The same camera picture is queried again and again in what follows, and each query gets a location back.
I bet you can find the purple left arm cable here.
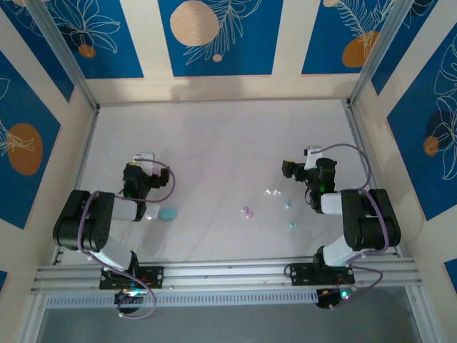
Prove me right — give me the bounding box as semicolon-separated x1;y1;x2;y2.
79;160;176;319

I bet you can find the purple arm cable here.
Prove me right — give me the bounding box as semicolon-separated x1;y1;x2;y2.
79;160;176;319
309;143;390;299

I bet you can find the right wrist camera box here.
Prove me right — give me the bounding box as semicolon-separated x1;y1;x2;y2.
303;145;324;169

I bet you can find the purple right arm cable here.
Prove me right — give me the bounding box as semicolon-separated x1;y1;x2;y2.
309;143;390;299

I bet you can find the aluminium side rail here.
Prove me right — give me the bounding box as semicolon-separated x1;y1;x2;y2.
51;106;101;265
341;99;403;258

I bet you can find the wide aluminium mounting rail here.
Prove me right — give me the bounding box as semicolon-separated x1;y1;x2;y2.
30;259;424;296

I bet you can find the aluminium frame post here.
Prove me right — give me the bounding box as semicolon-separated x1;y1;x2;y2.
26;0;101;111
348;0;411;108

